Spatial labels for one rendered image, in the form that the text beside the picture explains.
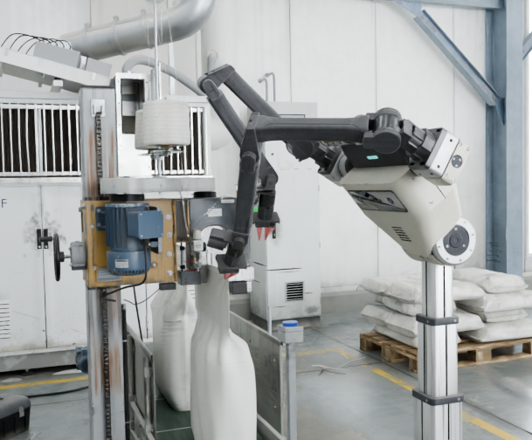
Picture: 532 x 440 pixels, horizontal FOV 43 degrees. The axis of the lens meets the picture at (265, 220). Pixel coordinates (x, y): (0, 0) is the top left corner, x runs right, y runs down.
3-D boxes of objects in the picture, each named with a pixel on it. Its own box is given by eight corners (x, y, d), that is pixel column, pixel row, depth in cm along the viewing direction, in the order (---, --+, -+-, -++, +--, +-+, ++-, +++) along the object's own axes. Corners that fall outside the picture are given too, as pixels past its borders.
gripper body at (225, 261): (214, 257, 233) (218, 244, 228) (242, 256, 237) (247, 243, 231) (217, 272, 229) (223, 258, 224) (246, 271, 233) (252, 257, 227)
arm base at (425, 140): (429, 132, 186) (411, 170, 185) (407, 117, 184) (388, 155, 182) (448, 129, 178) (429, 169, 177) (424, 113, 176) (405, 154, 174)
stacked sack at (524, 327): (552, 340, 527) (552, 320, 527) (481, 348, 505) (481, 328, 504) (514, 329, 567) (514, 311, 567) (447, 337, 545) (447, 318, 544)
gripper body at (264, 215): (248, 216, 244) (251, 198, 240) (276, 216, 246) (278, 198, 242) (252, 225, 238) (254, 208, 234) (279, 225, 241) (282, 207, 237)
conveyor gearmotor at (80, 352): (105, 375, 398) (104, 350, 397) (79, 378, 393) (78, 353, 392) (99, 362, 426) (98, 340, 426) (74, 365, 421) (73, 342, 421)
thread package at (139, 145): (175, 149, 259) (174, 106, 258) (137, 149, 254) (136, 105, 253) (167, 152, 272) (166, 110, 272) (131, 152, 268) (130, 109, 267)
